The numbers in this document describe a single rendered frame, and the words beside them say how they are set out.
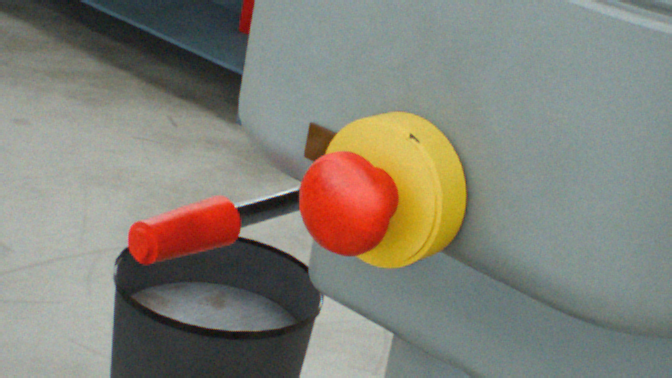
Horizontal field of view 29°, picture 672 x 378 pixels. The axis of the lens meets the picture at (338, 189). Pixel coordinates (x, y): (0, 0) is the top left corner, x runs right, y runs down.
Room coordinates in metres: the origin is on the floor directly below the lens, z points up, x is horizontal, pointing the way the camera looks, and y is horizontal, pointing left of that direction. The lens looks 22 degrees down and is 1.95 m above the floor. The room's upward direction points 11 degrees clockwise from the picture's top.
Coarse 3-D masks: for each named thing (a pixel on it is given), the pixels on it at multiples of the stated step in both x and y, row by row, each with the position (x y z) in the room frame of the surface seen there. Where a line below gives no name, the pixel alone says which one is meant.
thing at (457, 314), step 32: (320, 256) 0.63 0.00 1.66; (352, 256) 0.61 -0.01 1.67; (448, 256) 0.58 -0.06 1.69; (320, 288) 0.63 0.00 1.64; (352, 288) 0.61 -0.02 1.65; (384, 288) 0.60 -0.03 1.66; (416, 288) 0.59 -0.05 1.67; (448, 288) 0.58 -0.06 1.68; (480, 288) 0.57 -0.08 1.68; (384, 320) 0.60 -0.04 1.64; (416, 320) 0.59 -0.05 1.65; (448, 320) 0.58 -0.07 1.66; (480, 320) 0.57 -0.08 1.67; (512, 320) 0.56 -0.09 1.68; (544, 320) 0.55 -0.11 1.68; (576, 320) 0.54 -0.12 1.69; (448, 352) 0.57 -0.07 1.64; (480, 352) 0.56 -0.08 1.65; (512, 352) 0.55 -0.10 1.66; (544, 352) 0.54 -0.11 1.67; (576, 352) 0.54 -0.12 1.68; (608, 352) 0.53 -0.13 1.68; (640, 352) 0.52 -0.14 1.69
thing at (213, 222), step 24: (288, 192) 0.59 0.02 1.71; (168, 216) 0.52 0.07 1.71; (192, 216) 0.53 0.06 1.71; (216, 216) 0.54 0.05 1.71; (240, 216) 0.55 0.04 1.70; (264, 216) 0.57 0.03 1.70; (144, 240) 0.51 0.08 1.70; (168, 240) 0.51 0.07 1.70; (192, 240) 0.52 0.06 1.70; (216, 240) 0.53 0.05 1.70
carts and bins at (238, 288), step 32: (128, 256) 2.67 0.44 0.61; (192, 256) 2.82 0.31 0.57; (224, 256) 2.84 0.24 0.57; (256, 256) 2.83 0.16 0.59; (288, 256) 2.80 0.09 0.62; (128, 288) 2.68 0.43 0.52; (160, 288) 2.74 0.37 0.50; (192, 288) 2.77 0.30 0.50; (224, 288) 2.81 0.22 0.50; (256, 288) 2.82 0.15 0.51; (288, 288) 2.78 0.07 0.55; (128, 320) 2.46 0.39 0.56; (160, 320) 2.39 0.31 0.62; (192, 320) 2.62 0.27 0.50; (224, 320) 2.65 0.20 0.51; (256, 320) 2.68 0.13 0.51; (288, 320) 2.71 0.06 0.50; (128, 352) 2.46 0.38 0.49; (160, 352) 2.40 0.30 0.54; (192, 352) 2.39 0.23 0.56; (224, 352) 2.39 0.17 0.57; (256, 352) 2.42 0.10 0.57; (288, 352) 2.48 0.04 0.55
